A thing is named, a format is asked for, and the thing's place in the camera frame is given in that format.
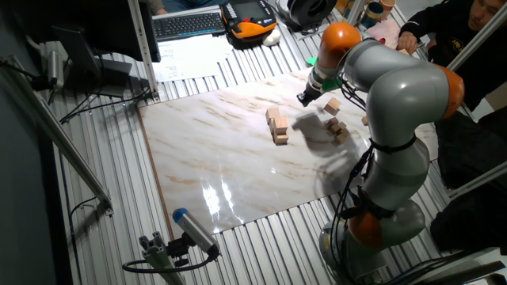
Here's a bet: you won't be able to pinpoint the printed white paper sheet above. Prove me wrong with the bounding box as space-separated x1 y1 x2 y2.
151 34 235 83

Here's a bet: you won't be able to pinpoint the black fabric bag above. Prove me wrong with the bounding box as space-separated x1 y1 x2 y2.
429 94 507 191
429 185 507 257

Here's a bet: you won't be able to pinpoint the person right forearm black sleeve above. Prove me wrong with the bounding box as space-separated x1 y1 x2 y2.
398 9 471 40

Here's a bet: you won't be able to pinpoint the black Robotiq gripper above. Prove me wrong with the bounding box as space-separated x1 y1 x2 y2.
296 86 321 108

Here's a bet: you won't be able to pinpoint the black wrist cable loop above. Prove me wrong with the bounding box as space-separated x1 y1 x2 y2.
338 74 368 112

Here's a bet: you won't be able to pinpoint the person right hand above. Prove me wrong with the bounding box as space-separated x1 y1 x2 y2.
397 31 419 55

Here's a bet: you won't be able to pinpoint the black monitor stand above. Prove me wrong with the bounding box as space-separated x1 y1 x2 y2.
52 25 151 99

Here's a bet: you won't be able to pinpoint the aluminium profile beam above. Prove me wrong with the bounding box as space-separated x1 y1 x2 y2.
346 0 366 25
447 160 507 200
0 55 115 217
446 2 507 73
126 0 160 102

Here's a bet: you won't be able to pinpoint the orange black teach pendant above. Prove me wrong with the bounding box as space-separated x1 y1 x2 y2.
220 0 278 51

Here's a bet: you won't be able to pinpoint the thin black cable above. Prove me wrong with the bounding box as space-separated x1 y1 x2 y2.
67 196 99 285

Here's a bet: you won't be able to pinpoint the black camera cable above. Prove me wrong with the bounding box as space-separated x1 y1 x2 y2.
121 247 219 275

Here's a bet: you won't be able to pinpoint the black computer keyboard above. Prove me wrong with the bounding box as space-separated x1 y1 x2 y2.
152 11 227 43

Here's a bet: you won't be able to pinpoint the black computer monitor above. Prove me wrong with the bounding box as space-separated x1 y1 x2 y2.
10 0 162 63

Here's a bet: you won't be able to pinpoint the grey camera blue cap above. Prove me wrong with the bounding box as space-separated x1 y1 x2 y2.
172 207 221 258

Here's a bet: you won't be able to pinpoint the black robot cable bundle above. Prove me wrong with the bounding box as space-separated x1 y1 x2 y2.
327 144 375 284

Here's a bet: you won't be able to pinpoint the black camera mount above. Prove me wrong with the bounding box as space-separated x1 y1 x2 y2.
166 232 192 268

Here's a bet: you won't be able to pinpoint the silver cylindrical device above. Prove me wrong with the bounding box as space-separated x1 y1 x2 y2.
47 50 66 91

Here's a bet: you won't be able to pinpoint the teal cylinder can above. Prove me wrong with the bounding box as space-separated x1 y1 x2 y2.
359 2 384 29

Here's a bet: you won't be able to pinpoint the seated person blue jeans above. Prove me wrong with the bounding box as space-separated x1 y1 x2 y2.
140 0 229 16

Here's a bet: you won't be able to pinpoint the black desk cables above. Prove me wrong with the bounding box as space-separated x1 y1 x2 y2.
59 85 152 124

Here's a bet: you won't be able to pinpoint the pink cloth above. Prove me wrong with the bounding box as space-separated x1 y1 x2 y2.
364 18 402 49

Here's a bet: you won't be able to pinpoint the short aluminium profile stub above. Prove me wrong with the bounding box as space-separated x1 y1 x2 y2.
138 231 187 285

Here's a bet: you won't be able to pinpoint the marble pattern board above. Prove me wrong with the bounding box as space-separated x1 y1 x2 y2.
137 66 440 235

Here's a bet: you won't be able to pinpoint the person in black hoodie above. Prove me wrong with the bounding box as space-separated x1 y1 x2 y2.
397 0 507 112

